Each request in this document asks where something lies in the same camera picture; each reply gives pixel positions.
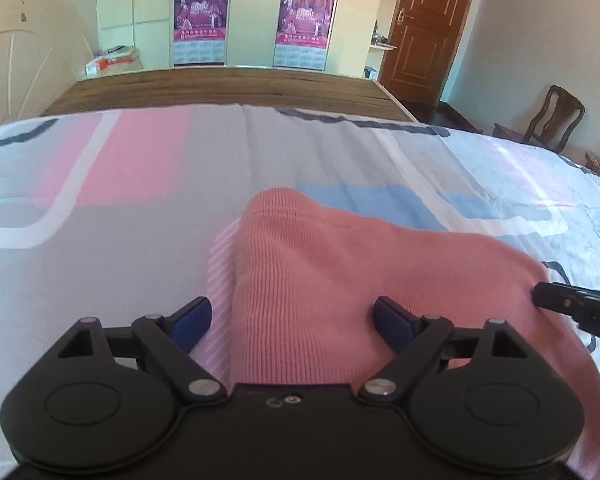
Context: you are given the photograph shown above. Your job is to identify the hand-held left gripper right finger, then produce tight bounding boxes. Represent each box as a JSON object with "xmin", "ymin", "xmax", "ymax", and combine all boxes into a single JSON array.
[{"xmin": 358, "ymin": 296, "xmax": 533, "ymax": 403}]

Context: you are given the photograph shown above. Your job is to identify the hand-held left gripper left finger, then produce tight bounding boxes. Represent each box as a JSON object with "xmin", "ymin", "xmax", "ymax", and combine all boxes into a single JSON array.
[{"xmin": 56, "ymin": 296, "xmax": 228, "ymax": 403}]

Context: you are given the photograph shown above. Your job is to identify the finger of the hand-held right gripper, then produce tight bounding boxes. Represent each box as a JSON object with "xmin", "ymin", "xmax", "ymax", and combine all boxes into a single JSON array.
[{"xmin": 531, "ymin": 281, "xmax": 600, "ymax": 346}]

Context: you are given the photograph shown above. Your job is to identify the pink knit shirt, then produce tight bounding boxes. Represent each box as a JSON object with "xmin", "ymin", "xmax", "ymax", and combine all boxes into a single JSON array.
[{"xmin": 229, "ymin": 187, "xmax": 600, "ymax": 480}]

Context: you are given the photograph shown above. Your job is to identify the patterned pink blue bed sheet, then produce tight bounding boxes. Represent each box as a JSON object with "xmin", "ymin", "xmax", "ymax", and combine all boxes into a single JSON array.
[{"xmin": 0, "ymin": 104, "xmax": 600, "ymax": 480}]

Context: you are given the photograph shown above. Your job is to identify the wooden chair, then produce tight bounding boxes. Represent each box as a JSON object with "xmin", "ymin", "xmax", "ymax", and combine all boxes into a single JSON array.
[{"xmin": 492, "ymin": 85, "xmax": 586, "ymax": 154}]

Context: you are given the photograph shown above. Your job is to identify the brown wooden door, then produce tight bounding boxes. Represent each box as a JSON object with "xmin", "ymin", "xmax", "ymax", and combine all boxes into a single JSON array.
[{"xmin": 378, "ymin": 0, "xmax": 482, "ymax": 107}]

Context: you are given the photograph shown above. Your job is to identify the cream curved headboard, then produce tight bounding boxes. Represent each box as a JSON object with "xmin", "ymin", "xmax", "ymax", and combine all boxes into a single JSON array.
[{"xmin": 0, "ymin": 0, "xmax": 99, "ymax": 126}]

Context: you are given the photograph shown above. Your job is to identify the cream wardrobe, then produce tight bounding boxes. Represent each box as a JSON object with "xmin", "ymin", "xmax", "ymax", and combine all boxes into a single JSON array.
[{"xmin": 96, "ymin": 0, "xmax": 406, "ymax": 80}]

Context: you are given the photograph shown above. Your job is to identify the wooden bed frame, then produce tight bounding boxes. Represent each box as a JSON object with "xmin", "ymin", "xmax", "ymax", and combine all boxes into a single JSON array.
[{"xmin": 39, "ymin": 67, "xmax": 420, "ymax": 124}]

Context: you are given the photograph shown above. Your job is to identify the cream corner wall shelves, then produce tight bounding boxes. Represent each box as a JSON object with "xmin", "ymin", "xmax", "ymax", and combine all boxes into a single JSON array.
[{"xmin": 364, "ymin": 0, "xmax": 407, "ymax": 80}]

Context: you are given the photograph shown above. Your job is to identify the purple wall poster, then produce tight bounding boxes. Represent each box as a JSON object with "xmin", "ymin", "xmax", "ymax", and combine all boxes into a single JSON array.
[
  {"xmin": 173, "ymin": 0, "xmax": 231, "ymax": 67},
  {"xmin": 273, "ymin": 0, "xmax": 344, "ymax": 72}
]

